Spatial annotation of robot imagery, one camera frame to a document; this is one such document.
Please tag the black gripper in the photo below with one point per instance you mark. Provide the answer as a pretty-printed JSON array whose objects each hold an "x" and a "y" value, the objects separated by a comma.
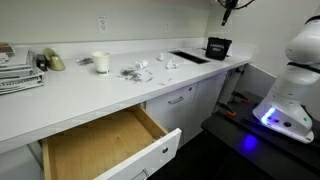
[{"x": 232, "y": 4}]

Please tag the black plastic waste bin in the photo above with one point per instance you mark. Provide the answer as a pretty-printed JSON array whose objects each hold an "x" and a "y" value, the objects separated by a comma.
[{"x": 218, "y": 50}]

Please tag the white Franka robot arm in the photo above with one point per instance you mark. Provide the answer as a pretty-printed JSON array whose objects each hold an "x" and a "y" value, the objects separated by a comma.
[{"x": 293, "y": 93}]

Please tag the wide rectangular counter chute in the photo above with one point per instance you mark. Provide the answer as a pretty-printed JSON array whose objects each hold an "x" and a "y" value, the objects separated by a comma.
[{"x": 189, "y": 57}]

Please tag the crumpled white paper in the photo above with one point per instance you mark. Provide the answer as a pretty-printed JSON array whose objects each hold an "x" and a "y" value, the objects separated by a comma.
[
  {"x": 141, "y": 64},
  {"x": 172, "y": 64},
  {"x": 161, "y": 57}
]

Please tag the silver paper clip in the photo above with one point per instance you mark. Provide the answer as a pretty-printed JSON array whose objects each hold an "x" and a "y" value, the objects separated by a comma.
[
  {"x": 161, "y": 83},
  {"x": 170, "y": 79},
  {"x": 148, "y": 72}
]

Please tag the white cabinet door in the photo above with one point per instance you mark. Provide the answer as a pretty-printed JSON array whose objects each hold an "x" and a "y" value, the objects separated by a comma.
[{"x": 205, "y": 103}]

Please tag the closed white drawer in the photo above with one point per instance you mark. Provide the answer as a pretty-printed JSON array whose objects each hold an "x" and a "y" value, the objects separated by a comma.
[{"x": 159, "y": 100}]

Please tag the large pile of paper clips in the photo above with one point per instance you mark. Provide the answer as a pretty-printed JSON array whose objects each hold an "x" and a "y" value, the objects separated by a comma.
[{"x": 131, "y": 74}]

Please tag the black pegboard with clamps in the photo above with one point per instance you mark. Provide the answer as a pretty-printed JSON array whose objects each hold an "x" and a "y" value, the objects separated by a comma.
[{"x": 233, "y": 140}]

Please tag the white paper cup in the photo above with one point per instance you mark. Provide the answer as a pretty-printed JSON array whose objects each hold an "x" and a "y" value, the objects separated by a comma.
[{"x": 101, "y": 61}]

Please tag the small pile of paper clips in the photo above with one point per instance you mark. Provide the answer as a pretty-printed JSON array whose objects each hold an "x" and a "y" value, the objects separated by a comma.
[{"x": 85, "y": 61}]

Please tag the olive green tape dispenser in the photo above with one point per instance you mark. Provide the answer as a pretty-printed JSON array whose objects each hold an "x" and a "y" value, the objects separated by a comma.
[{"x": 55, "y": 61}]

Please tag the open wooden drawer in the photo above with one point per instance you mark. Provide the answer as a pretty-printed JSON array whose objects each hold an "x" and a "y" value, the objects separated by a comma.
[{"x": 100, "y": 143}]

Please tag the black stapler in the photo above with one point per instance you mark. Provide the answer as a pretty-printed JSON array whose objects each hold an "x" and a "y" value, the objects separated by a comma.
[{"x": 41, "y": 62}]

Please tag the stack of magazines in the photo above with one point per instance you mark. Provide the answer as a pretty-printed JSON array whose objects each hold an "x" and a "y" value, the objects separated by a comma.
[{"x": 18, "y": 75}]

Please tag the brown book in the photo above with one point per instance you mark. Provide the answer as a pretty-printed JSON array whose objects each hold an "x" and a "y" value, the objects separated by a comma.
[{"x": 6, "y": 47}]

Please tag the small white wall plate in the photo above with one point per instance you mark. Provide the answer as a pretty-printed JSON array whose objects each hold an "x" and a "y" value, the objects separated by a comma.
[{"x": 166, "y": 27}]

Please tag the white wall power outlet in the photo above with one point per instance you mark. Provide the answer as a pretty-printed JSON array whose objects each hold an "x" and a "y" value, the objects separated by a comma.
[{"x": 103, "y": 24}]

